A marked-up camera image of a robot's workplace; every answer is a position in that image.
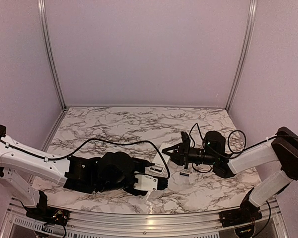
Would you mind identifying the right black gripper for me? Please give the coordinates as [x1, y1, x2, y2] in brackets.
[163, 139, 217, 168]

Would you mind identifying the white remote control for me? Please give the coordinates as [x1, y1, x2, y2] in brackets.
[148, 143, 171, 176]

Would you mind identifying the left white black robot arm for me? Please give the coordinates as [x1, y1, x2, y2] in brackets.
[0, 125, 158, 221]

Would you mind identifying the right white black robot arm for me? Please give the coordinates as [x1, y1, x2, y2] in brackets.
[162, 127, 298, 222]

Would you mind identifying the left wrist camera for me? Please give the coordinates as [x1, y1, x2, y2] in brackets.
[143, 175, 168, 191]

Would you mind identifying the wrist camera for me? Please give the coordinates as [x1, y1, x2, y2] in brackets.
[181, 131, 191, 149]
[143, 175, 168, 191]

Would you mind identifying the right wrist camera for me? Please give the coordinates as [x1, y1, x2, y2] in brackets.
[181, 131, 191, 149]

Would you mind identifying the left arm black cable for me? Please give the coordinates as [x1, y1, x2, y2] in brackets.
[43, 138, 171, 179]

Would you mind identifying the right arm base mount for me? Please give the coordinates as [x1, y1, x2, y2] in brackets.
[219, 208, 263, 227]

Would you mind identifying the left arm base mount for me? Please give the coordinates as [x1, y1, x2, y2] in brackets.
[26, 206, 70, 226]

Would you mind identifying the front aluminium rail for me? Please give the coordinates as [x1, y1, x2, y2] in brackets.
[0, 198, 289, 238]

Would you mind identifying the right aluminium frame post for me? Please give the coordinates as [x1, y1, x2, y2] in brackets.
[225, 0, 258, 112]

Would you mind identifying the aluminium frame post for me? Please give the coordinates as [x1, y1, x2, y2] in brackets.
[225, 0, 258, 112]
[37, 0, 67, 111]

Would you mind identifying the left aluminium frame post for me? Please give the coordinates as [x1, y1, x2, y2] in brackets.
[37, 0, 67, 111]

